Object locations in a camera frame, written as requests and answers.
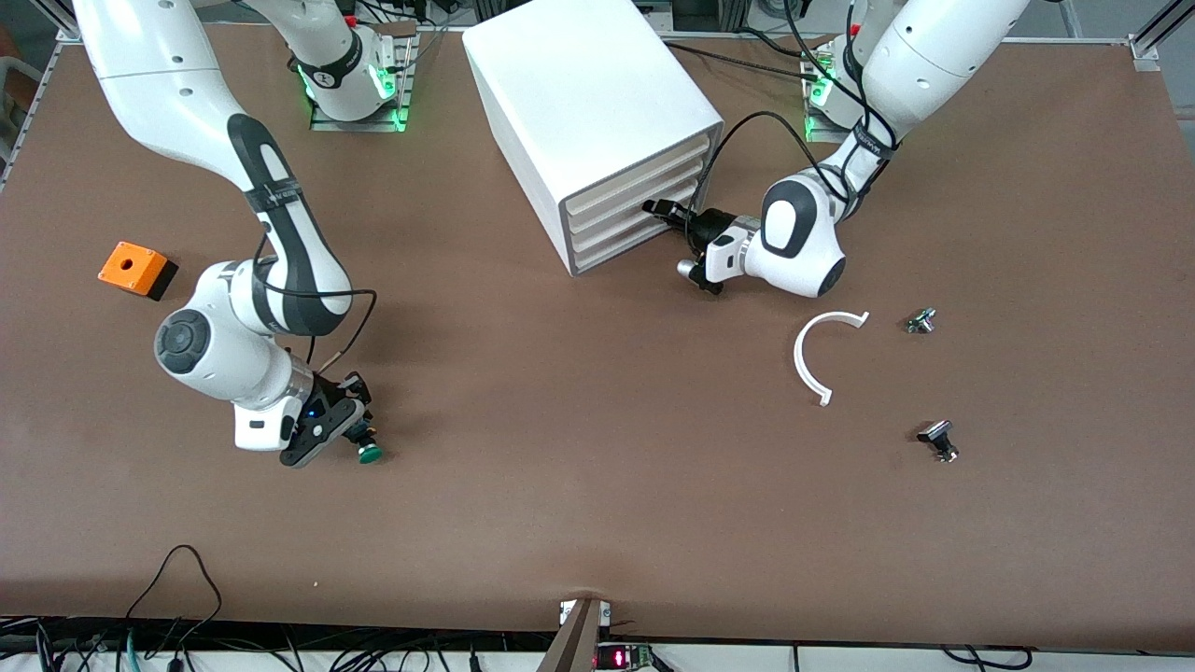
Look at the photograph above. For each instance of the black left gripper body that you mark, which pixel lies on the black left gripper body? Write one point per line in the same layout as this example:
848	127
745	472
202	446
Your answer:
711	225

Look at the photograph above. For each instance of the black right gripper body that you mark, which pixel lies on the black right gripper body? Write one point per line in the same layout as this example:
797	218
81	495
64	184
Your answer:
329	391

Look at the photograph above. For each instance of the green push button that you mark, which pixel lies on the green push button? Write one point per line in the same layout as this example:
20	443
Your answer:
370	454

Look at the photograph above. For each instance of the white pull-out drawer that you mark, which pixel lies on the white pull-out drawer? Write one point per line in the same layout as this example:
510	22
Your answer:
607	230
607	189
607	252
607	210

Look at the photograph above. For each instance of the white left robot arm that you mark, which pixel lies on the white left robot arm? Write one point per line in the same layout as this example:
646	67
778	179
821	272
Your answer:
934	56

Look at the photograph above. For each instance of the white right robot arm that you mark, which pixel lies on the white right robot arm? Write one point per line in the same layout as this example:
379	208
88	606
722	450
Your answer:
215	345

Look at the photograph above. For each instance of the white drawer cabinet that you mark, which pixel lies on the white drawer cabinet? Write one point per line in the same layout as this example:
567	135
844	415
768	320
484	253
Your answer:
579	103

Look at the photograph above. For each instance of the white curved plastic arc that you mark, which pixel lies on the white curved plastic arc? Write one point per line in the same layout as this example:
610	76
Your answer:
797	357

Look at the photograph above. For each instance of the orange box with hole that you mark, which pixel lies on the orange box with hole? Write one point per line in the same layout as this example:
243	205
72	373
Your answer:
131	266

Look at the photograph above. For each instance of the device with red display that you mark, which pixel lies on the device with red display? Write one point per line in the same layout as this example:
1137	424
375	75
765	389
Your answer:
624	657

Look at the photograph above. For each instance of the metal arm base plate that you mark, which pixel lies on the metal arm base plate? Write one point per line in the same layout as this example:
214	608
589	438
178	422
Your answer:
401	93
814	131

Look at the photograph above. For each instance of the small silver green switch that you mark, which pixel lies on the small silver green switch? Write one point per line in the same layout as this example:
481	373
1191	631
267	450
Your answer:
920	321

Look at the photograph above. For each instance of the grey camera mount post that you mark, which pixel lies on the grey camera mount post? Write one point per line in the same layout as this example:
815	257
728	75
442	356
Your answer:
574	644

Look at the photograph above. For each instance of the black silver key switch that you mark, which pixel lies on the black silver key switch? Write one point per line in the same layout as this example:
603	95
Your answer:
938	439

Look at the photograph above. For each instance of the aluminium frame profile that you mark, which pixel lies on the aluminium frame profile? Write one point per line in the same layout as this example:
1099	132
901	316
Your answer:
1153	42
63	35

